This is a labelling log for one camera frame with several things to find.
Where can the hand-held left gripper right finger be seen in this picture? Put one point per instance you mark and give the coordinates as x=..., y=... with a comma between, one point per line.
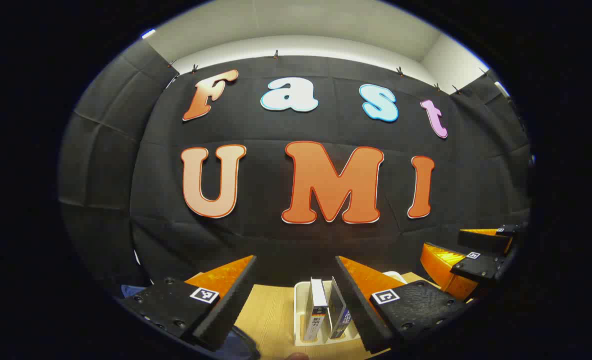
x=363, y=310

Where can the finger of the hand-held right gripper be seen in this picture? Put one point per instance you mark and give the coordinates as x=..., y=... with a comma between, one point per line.
x=476, y=269
x=486, y=240

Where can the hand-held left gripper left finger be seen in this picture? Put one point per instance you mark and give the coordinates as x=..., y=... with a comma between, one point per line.
x=225, y=315

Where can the blue spine book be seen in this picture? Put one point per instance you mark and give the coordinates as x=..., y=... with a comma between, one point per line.
x=340, y=310

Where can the blue schoolbag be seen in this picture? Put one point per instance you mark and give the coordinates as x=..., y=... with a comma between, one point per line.
x=235, y=346

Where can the white spine book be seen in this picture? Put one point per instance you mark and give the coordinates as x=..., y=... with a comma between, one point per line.
x=318, y=305

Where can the white bookshelf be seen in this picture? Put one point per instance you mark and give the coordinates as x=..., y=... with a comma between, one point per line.
x=300, y=310

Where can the ceiling light strip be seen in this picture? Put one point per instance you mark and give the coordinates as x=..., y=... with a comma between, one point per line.
x=502, y=89
x=148, y=33

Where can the dark creased cloth panel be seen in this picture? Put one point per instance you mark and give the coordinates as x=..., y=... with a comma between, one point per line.
x=100, y=175

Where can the row of black cloth clips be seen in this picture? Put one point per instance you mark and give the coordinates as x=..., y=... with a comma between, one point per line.
x=275, y=54

